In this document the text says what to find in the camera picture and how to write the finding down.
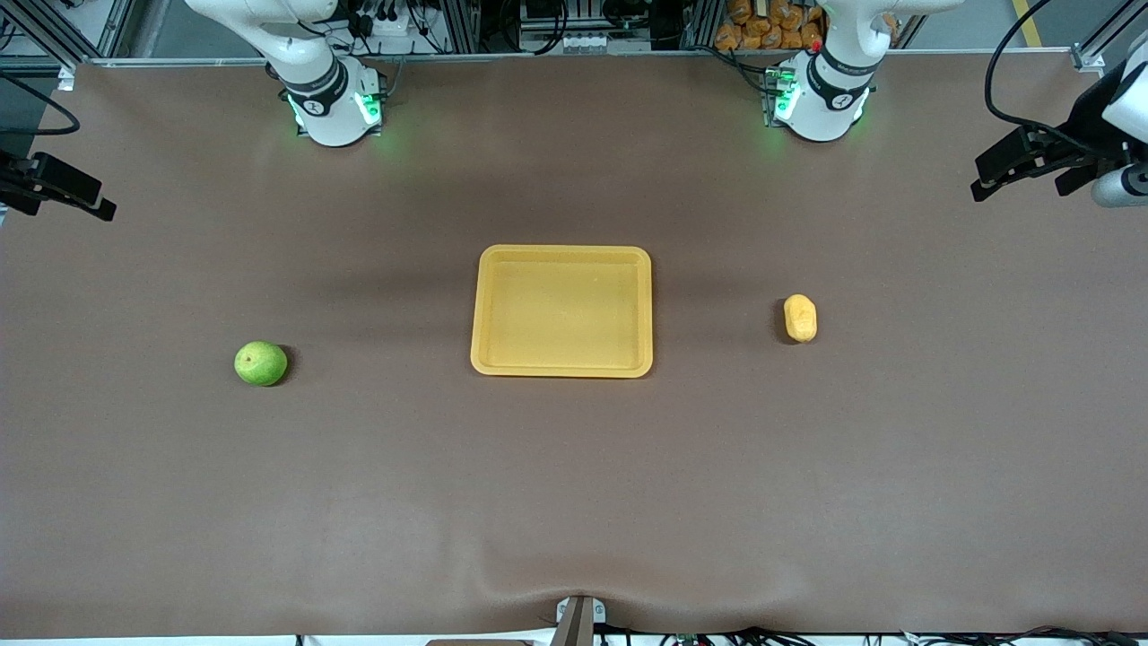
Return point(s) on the bag of orange bread rolls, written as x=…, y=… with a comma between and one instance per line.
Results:
x=771, y=27

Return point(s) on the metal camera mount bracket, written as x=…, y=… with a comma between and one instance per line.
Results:
x=578, y=621

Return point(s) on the aluminium table edge rail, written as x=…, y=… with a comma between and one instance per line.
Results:
x=556, y=56

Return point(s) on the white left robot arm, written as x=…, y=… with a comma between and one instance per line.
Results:
x=830, y=103

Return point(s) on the grey electronics box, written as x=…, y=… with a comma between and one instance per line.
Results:
x=574, y=27

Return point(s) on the white power strip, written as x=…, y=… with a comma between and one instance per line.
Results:
x=390, y=21

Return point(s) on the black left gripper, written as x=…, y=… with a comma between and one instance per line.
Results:
x=1082, y=126

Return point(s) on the brown table mat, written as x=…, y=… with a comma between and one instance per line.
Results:
x=574, y=493

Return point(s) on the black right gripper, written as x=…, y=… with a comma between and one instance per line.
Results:
x=20, y=175

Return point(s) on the yellow potato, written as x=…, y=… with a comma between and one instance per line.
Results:
x=800, y=318

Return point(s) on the aluminium frame profile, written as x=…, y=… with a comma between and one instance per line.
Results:
x=1108, y=40
x=49, y=36

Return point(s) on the yellow plastic tray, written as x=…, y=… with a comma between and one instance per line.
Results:
x=560, y=314

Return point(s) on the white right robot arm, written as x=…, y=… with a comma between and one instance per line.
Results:
x=332, y=112

